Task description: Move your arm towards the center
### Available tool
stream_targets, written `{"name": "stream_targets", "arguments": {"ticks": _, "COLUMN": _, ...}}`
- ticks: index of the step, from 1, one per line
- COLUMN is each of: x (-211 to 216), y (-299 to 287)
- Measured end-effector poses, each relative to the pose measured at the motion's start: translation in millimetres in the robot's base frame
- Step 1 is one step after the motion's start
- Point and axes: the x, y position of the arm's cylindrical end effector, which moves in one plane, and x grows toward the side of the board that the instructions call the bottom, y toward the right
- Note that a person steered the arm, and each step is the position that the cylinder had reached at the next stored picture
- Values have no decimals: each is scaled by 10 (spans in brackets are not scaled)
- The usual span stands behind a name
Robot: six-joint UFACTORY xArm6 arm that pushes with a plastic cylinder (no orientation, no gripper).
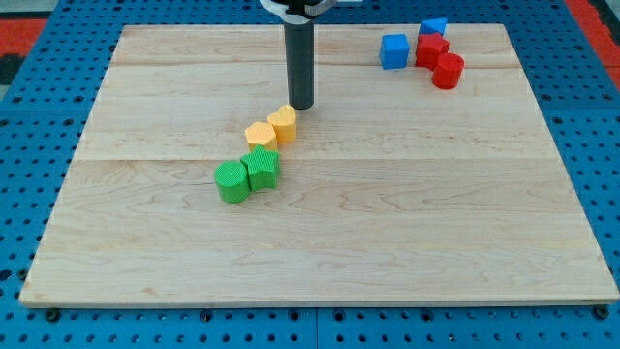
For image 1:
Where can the blue cube block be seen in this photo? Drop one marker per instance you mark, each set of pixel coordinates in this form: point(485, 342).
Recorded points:
point(394, 51)

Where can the blue triangle block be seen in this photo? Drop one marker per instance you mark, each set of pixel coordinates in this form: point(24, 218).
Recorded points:
point(431, 26)

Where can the light wooden board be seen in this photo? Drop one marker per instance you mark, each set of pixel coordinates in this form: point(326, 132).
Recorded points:
point(394, 194)

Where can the yellow hexagon block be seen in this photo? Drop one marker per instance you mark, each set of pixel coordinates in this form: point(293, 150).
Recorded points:
point(263, 134)

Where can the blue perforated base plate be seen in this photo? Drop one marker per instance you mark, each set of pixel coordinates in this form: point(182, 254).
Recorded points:
point(45, 109)

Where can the yellow heart block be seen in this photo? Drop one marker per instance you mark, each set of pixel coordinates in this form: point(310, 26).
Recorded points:
point(283, 122)

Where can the green star block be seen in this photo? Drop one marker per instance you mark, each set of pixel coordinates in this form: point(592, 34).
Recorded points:
point(263, 167)

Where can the red cylinder block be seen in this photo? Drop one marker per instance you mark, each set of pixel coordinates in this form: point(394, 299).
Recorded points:
point(447, 72)

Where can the red star block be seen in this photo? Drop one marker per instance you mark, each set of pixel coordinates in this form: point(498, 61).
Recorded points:
point(429, 48)

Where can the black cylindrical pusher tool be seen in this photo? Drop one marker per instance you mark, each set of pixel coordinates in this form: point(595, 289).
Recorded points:
point(299, 44)

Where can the green cylinder block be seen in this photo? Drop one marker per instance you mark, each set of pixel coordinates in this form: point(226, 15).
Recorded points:
point(231, 178)

